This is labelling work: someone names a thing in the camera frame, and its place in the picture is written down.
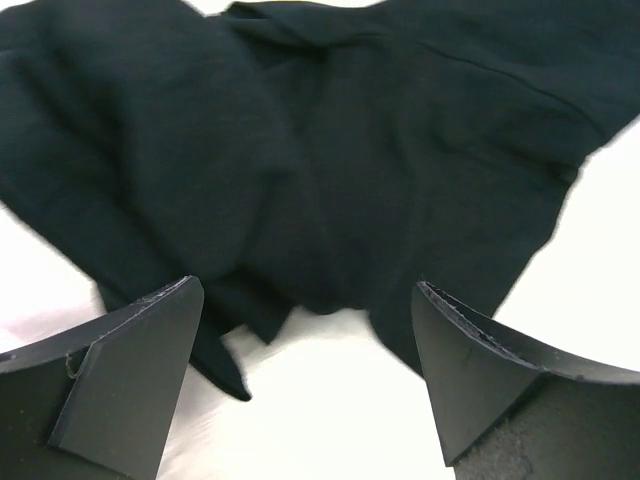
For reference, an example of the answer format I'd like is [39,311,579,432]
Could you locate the black t-shirt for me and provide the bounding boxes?
[1,1,639,401]

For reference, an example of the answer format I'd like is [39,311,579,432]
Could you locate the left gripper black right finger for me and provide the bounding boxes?
[412,282,639,480]

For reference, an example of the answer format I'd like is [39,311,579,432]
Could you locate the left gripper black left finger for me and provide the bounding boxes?
[1,277,204,480]

